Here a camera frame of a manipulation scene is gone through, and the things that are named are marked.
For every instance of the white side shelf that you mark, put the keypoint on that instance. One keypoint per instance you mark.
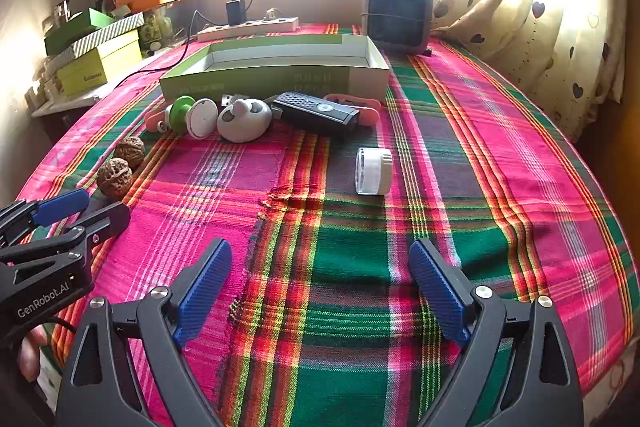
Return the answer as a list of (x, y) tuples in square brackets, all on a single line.
[(75, 99)]

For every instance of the green white spool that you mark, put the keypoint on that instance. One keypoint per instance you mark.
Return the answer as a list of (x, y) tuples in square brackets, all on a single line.
[(202, 122)]

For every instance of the small brown walnut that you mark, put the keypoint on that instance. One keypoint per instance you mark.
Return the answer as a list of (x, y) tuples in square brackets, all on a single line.
[(130, 150)]

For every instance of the green box lid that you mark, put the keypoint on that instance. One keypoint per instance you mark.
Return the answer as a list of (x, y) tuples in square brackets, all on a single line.
[(75, 29)]

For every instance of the black remote device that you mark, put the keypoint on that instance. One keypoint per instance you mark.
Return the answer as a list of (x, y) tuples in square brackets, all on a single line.
[(315, 113)]

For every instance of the white grey rounded case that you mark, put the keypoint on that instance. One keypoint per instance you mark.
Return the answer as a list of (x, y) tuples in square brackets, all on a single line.
[(240, 129)]

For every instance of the grey black fan heater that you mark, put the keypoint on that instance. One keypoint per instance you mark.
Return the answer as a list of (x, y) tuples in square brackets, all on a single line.
[(397, 17)]

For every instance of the white power strip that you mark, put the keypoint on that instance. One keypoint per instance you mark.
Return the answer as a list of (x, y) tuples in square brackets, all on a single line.
[(250, 29)]

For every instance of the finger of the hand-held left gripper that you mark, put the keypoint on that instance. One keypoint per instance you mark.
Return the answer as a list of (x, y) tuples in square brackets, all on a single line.
[(62, 205), (107, 219)]

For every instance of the person's left hand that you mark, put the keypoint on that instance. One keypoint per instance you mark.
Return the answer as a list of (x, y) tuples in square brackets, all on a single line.
[(32, 352)]

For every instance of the striped box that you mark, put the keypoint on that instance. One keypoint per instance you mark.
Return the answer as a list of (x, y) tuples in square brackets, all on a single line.
[(107, 38)]

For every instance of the silver USB plug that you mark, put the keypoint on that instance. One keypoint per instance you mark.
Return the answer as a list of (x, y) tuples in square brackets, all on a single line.
[(228, 100)]

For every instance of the green glass jar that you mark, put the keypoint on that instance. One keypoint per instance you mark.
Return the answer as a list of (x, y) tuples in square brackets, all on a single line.
[(155, 32)]

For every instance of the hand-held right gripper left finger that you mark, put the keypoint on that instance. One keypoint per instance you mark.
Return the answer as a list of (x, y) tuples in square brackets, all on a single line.
[(200, 302)]

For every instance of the pink white curled clip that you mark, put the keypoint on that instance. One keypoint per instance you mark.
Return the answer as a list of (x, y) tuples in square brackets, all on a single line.
[(370, 114)]

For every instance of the clear jar white lid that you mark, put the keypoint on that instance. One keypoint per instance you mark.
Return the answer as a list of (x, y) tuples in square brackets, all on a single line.
[(372, 172)]

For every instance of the large brown walnut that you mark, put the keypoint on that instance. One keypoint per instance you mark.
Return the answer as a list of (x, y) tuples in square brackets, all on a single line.
[(115, 177)]

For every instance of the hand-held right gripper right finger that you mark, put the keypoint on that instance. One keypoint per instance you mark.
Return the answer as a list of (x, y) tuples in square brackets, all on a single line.
[(440, 292)]

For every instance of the white plug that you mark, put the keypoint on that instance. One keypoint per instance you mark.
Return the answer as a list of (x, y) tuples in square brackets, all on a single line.
[(272, 14)]

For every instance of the black charger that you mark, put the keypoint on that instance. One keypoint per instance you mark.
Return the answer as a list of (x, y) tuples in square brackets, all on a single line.
[(235, 13)]

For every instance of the pink plastic clip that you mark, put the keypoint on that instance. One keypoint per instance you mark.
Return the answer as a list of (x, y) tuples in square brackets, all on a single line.
[(152, 119)]

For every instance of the yellow green box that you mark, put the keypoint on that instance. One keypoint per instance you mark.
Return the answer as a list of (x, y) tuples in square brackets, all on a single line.
[(100, 67)]

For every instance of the cream heart print curtain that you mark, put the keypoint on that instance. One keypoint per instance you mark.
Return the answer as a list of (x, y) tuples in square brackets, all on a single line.
[(550, 32)]

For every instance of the green cardboard box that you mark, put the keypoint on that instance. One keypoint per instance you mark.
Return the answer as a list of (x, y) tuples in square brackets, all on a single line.
[(260, 79)]

